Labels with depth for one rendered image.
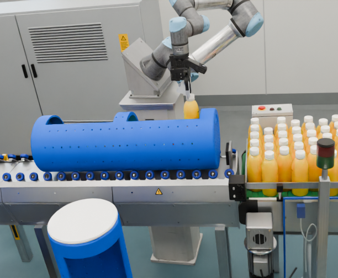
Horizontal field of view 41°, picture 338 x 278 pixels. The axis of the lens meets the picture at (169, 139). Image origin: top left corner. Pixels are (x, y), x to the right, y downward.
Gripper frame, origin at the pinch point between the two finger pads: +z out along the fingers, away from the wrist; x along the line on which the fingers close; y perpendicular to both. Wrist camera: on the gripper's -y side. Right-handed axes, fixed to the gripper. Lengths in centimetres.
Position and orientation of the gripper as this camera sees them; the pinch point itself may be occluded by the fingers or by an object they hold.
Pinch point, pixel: (189, 95)
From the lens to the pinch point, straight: 212.2
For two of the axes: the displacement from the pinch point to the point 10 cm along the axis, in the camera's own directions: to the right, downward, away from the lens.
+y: -9.8, 0.2, 2.0
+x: -1.7, 4.8, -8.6
